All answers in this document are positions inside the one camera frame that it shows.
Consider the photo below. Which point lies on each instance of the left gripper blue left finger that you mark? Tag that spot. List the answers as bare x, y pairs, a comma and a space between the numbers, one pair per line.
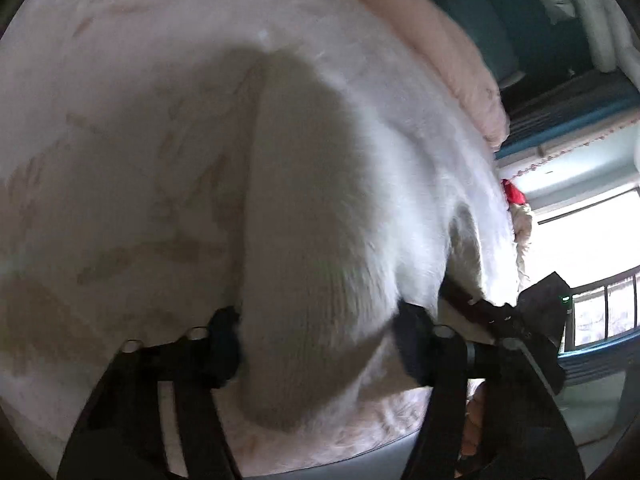
225, 352

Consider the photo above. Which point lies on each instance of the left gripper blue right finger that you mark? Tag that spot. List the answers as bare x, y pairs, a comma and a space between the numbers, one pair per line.
413, 331

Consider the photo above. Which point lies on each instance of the cream knit sweater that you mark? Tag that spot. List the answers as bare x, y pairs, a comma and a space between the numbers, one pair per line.
348, 212

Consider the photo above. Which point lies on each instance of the person's right hand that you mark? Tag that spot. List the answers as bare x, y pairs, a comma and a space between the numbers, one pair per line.
472, 429

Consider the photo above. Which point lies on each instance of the cream fluffy cloth on windowsill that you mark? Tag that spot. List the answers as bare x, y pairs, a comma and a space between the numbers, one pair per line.
523, 223

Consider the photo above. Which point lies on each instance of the red cloth on windowsill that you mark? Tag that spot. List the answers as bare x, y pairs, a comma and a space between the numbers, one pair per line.
513, 195

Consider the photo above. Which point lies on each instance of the pink butterfly bedspread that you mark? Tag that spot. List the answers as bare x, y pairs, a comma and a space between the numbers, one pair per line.
126, 130

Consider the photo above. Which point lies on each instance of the teal upholstered headboard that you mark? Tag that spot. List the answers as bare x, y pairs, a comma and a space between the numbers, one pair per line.
530, 46

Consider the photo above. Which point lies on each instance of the pink folded duvet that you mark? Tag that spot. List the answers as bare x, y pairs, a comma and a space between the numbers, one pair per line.
451, 53

